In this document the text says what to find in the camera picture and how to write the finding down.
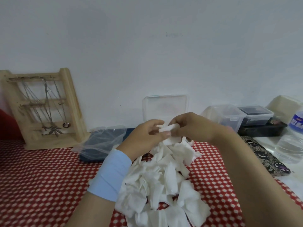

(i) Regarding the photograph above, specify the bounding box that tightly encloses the clear plastic bag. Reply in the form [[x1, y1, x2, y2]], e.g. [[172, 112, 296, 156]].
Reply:
[[71, 126, 127, 160]]

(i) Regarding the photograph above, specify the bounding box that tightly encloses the red framed mirror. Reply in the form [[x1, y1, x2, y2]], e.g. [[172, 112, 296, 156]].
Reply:
[[0, 108, 24, 141]]

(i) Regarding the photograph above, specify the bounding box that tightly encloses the clear container with black contents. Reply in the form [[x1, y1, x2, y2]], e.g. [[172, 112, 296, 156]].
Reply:
[[237, 105, 274, 126]]

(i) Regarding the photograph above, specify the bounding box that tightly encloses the phone with patterned case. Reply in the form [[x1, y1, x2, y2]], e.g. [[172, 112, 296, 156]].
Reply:
[[240, 136, 291, 177]]

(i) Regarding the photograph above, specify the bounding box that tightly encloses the red checkered tablecloth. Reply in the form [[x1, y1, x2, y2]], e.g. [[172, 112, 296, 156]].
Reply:
[[0, 139, 303, 227]]

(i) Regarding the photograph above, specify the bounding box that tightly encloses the black tray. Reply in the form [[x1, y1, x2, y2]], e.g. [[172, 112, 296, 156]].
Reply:
[[237, 120, 288, 138]]

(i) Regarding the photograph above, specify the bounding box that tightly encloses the wooden jewelry stand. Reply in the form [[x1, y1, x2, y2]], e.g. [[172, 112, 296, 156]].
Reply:
[[0, 67, 90, 150]]

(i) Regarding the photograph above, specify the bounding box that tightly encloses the white cloth square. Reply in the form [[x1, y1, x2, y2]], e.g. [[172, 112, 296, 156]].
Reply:
[[158, 123, 183, 146]]

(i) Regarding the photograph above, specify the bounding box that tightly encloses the leaf pendant necklace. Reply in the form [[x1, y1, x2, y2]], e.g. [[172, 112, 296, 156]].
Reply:
[[42, 78, 64, 138]]

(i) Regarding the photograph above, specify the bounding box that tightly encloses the dark blue pouch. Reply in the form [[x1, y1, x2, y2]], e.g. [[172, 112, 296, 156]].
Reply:
[[79, 128, 135, 162]]

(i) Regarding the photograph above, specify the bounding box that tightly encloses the pile of white cotton pads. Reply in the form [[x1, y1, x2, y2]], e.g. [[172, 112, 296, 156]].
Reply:
[[115, 139, 211, 227]]

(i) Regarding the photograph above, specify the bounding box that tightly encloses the beige plastic tub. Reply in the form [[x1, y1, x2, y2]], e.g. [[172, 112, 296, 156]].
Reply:
[[266, 95, 301, 125]]

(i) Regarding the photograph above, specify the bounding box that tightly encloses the light blue wristband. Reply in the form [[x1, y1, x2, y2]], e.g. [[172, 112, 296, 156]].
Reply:
[[87, 149, 132, 202]]

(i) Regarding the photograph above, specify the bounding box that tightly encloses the person's left forearm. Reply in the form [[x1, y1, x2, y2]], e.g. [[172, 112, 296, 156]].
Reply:
[[65, 191, 116, 227]]

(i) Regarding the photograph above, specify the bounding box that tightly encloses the person's right hand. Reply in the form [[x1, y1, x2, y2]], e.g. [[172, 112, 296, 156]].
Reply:
[[167, 113, 235, 146]]

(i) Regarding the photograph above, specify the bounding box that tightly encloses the clear lidded plastic container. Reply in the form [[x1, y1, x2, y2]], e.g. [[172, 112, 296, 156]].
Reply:
[[201, 104, 246, 133]]

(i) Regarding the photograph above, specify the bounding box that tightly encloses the clear cotton pad box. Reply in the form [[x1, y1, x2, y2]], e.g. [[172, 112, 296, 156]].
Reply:
[[142, 94, 194, 146]]

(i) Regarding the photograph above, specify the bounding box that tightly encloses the clear plastic water bottle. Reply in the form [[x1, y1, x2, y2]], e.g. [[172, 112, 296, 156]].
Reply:
[[273, 108, 303, 164]]

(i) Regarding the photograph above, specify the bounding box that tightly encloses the ring pendant necklace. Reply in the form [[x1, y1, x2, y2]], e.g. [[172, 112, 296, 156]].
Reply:
[[54, 80, 71, 129]]

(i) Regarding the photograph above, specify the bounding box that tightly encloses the person's right forearm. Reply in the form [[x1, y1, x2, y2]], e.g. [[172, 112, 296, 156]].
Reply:
[[213, 127, 303, 227]]

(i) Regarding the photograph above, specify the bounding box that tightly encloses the person's left hand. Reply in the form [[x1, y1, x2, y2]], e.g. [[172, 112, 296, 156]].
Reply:
[[116, 119, 171, 162]]

